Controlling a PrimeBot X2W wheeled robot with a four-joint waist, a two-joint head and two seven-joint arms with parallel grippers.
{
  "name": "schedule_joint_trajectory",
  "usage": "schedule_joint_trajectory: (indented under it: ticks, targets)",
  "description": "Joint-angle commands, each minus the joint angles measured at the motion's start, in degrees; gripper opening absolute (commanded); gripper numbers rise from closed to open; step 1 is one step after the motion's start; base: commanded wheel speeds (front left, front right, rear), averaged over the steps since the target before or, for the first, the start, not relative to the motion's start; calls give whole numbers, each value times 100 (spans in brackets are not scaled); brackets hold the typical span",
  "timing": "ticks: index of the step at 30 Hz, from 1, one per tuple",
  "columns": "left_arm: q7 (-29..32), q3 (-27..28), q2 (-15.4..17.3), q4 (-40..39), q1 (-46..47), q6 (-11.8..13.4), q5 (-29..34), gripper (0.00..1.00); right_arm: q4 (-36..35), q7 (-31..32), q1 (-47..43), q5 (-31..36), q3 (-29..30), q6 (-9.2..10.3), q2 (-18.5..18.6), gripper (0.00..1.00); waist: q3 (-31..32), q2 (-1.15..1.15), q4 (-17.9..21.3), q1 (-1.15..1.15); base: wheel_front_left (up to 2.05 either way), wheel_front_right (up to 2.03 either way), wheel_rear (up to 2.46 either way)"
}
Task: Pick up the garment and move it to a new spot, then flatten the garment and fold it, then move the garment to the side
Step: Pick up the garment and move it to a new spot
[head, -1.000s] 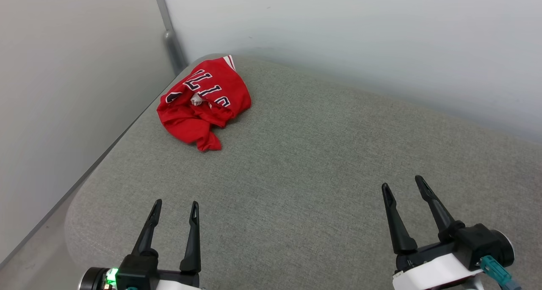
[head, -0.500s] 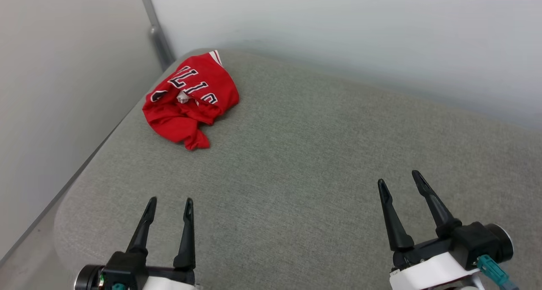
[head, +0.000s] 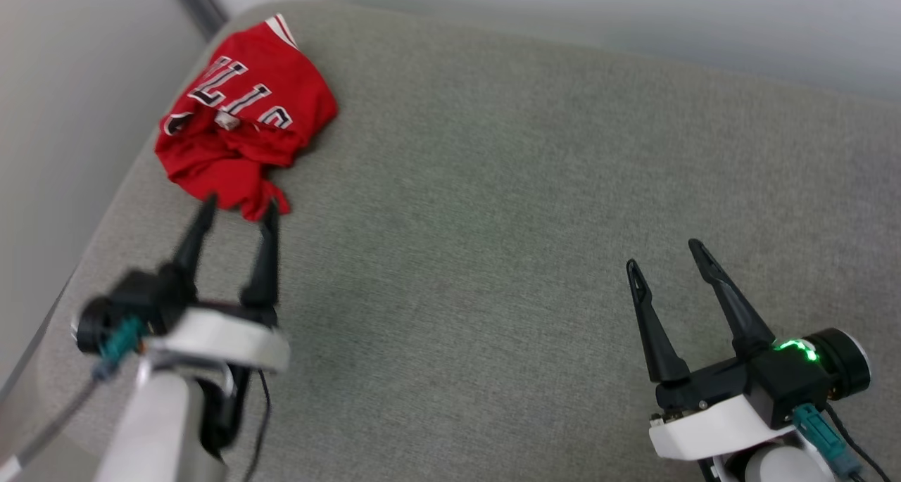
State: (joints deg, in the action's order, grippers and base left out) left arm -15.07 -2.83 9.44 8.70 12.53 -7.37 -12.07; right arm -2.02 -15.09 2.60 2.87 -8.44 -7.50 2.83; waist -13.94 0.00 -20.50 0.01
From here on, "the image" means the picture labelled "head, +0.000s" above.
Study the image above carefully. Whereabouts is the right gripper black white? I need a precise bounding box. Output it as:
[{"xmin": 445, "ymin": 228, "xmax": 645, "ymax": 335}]
[{"xmin": 626, "ymin": 239, "xmax": 797, "ymax": 462}]

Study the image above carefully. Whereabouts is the teal cable connector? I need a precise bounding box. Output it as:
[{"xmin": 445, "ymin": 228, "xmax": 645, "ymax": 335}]
[
  {"xmin": 97, "ymin": 316, "xmax": 146, "ymax": 382},
  {"xmin": 792, "ymin": 404, "xmax": 862, "ymax": 478}
]

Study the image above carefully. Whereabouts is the red basketball jersey white trim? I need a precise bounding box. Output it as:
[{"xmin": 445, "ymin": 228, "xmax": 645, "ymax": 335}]
[{"xmin": 155, "ymin": 14, "xmax": 339, "ymax": 222}]

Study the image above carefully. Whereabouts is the right gripper black cylinder motor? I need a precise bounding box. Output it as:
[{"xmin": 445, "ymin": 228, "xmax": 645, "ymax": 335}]
[{"xmin": 806, "ymin": 327, "xmax": 872, "ymax": 401}]

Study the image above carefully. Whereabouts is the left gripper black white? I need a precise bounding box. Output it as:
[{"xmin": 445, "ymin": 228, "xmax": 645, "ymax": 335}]
[{"xmin": 151, "ymin": 195, "xmax": 291, "ymax": 372}]

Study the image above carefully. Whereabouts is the right teal cable connector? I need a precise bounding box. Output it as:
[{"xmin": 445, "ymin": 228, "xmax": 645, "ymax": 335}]
[{"xmin": 792, "ymin": 404, "xmax": 862, "ymax": 478}]

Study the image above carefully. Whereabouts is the black right camera cable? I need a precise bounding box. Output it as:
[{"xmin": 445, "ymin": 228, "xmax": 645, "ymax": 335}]
[{"xmin": 824, "ymin": 401, "xmax": 892, "ymax": 482}]

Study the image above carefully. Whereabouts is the gripper black cylinder motor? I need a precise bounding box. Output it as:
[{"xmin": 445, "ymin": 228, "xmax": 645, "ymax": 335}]
[
  {"xmin": 806, "ymin": 327, "xmax": 872, "ymax": 401},
  {"xmin": 73, "ymin": 296, "xmax": 115, "ymax": 357}
]

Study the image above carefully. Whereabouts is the grey fabric sofa cushion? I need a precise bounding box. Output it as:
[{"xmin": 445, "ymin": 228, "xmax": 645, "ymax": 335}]
[{"xmin": 0, "ymin": 2, "xmax": 901, "ymax": 482}]

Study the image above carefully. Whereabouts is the grey left camera cable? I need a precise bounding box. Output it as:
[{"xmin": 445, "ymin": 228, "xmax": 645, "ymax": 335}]
[{"xmin": 0, "ymin": 374, "xmax": 106, "ymax": 480}]

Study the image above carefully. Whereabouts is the dark grey wall strip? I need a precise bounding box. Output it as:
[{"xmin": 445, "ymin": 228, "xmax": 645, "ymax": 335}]
[{"xmin": 168, "ymin": 0, "xmax": 230, "ymax": 41}]

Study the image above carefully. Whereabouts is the left gripper black cylinder motor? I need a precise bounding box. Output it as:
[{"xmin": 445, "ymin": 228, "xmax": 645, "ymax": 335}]
[{"xmin": 73, "ymin": 296, "xmax": 115, "ymax": 357}]

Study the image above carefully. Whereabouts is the left teal cable connector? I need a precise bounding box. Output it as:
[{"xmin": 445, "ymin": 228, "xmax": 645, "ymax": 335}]
[{"xmin": 97, "ymin": 316, "xmax": 146, "ymax": 382}]

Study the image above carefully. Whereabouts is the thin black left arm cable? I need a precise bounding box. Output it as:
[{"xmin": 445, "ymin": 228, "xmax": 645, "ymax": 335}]
[{"xmin": 242, "ymin": 369, "xmax": 272, "ymax": 482}]

